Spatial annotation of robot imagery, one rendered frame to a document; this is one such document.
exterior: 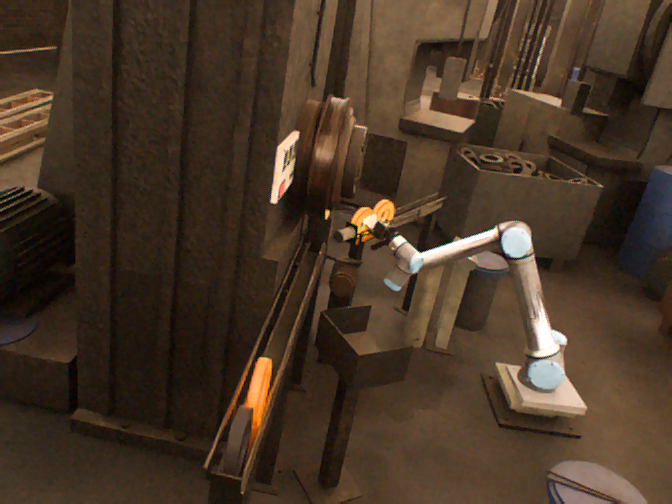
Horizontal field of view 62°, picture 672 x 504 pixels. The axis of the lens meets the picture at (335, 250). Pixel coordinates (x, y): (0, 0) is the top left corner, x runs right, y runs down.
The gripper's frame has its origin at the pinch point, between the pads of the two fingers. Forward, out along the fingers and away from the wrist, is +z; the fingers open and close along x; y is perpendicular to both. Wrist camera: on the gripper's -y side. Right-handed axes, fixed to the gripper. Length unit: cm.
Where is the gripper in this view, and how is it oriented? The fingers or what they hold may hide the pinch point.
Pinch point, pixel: (363, 219)
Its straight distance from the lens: 276.8
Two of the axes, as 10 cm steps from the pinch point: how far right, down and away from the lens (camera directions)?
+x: -6.6, 2.0, -7.2
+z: -6.4, -6.4, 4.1
